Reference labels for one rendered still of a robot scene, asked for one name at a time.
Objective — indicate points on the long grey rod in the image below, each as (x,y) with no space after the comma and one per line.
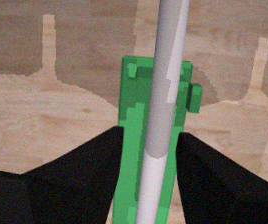
(168,52)

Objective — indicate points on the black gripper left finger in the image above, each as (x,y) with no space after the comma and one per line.
(75,188)

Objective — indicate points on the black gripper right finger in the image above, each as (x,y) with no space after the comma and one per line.
(214,189)

